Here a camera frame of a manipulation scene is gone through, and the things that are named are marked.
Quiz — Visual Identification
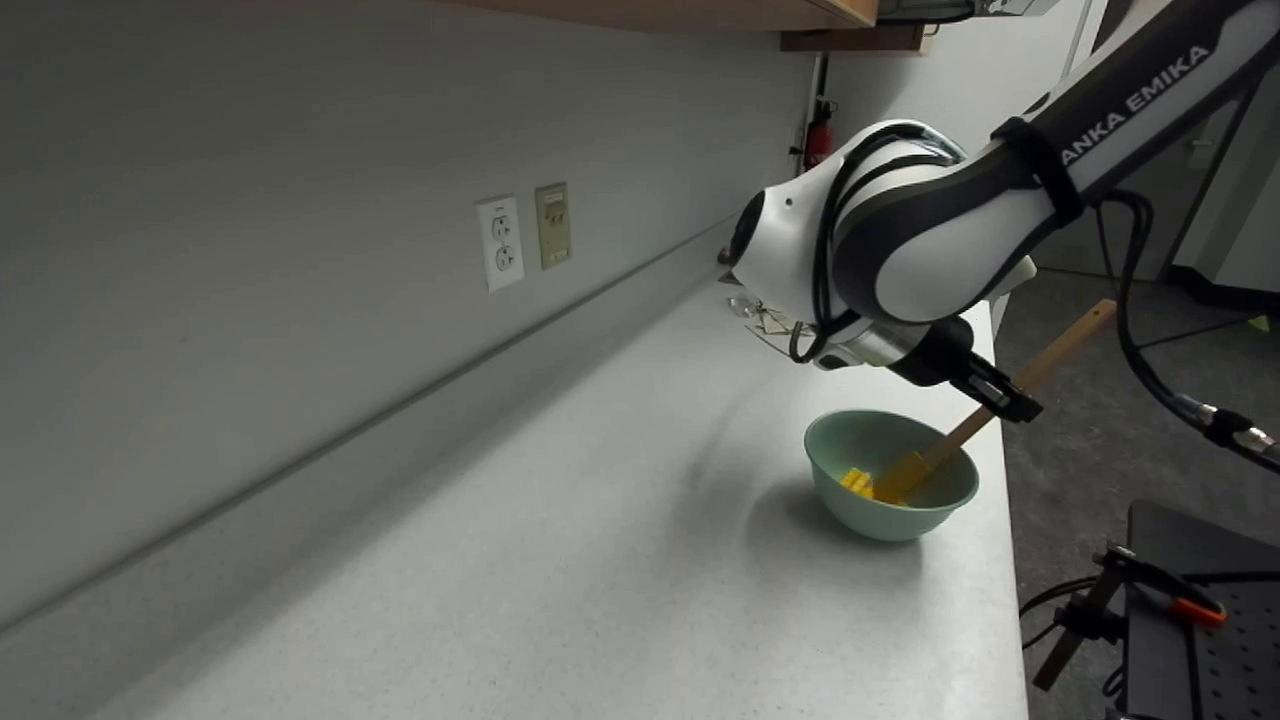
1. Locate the red fire extinguisher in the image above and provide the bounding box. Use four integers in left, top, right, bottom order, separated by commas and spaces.
796, 56, 831, 174

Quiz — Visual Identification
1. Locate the green mixing bowl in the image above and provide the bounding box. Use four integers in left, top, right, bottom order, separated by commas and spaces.
805, 408, 979, 545

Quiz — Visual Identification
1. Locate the beige wall switch plate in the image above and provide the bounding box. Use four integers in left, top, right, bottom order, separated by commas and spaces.
536, 184, 571, 267

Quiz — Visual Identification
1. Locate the beige folded cloth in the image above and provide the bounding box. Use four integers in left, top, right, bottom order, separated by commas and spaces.
726, 292, 789, 335

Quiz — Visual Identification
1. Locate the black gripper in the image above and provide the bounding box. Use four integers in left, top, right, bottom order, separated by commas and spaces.
893, 319, 1038, 425

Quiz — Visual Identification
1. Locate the white wall power outlet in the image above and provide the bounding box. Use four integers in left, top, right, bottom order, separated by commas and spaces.
476, 196, 523, 292

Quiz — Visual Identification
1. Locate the yellow wooden-handled spatula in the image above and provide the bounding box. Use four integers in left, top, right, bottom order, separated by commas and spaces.
867, 295, 1120, 510

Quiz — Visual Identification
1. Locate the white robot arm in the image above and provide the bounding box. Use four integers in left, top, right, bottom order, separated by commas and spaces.
724, 0, 1280, 420

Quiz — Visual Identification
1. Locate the black perforated robot base table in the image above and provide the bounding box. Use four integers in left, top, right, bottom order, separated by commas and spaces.
1120, 503, 1280, 720

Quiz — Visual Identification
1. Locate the yellow food in bowl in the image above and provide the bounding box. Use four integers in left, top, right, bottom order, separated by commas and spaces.
838, 467, 881, 500

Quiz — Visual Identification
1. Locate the orange-handled clamp tool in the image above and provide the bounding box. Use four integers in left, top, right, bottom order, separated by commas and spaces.
1098, 545, 1227, 628

